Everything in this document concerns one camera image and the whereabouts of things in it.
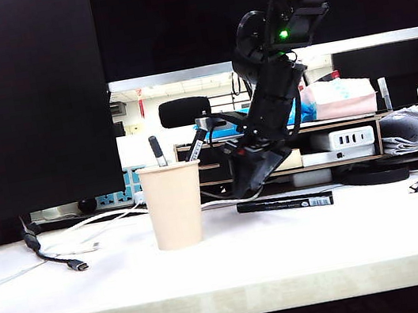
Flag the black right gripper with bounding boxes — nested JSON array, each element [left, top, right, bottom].
[[223, 126, 300, 202]]

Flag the long black barcode marker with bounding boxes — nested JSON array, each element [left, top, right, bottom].
[[235, 187, 335, 220]]

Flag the black marker white label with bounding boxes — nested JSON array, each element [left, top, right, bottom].
[[179, 127, 210, 164]]

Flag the beige paper cup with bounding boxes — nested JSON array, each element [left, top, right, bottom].
[[135, 158, 215, 255]]

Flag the grey capped black marker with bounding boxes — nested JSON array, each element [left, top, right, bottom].
[[147, 134, 169, 170]]

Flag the cream rectangular box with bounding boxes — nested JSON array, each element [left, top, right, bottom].
[[278, 147, 304, 172]]

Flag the white power adapter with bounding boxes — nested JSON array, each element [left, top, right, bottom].
[[291, 166, 334, 189]]

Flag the flat white box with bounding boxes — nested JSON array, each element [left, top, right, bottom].
[[299, 143, 378, 169]]

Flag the blue wet wipes pack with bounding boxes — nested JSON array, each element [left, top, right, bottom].
[[191, 97, 319, 143]]

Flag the white multi-port charger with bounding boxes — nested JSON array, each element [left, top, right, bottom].
[[308, 124, 376, 155]]

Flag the black chair headrest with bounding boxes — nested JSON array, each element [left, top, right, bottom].
[[156, 93, 215, 131]]

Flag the black round disc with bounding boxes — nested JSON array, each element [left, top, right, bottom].
[[333, 155, 412, 193]]

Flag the pink tissue pack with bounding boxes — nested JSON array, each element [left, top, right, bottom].
[[296, 71, 381, 124]]

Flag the white blue power strip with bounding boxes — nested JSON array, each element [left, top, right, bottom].
[[121, 164, 151, 197], [93, 189, 138, 212]]

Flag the red package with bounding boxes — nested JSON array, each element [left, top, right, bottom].
[[317, 70, 341, 85]]

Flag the red hanging ornament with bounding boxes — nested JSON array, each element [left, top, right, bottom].
[[135, 88, 147, 120]]

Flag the clear pen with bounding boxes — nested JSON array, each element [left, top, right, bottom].
[[376, 76, 394, 113]]

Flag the rolled grey papers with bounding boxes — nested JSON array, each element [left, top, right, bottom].
[[376, 105, 418, 158]]

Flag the black ball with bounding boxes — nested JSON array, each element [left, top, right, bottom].
[[76, 197, 100, 216]]

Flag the silver bezel monitor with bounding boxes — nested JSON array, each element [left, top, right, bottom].
[[89, 0, 418, 95]]

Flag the large black monitor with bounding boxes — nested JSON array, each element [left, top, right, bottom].
[[0, 0, 128, 223]]

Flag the black monitor stand leg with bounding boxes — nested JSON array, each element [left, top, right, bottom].
[[0, 212, 44, 251]]

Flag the black hanging cable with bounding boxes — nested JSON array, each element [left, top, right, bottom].
[[229, 71, 245, 97]]

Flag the white wall plug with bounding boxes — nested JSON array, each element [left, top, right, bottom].
[[133, 190, 148, 208]]

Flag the thick white USB-C cable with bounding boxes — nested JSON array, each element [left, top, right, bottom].
[[40, 181, 272, 261]]

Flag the black cable grey plug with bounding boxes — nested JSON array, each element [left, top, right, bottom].
[[17, 205, 92, 281]]

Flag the thin white cable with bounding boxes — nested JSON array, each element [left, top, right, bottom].
[[0, 204, 151, 289]]

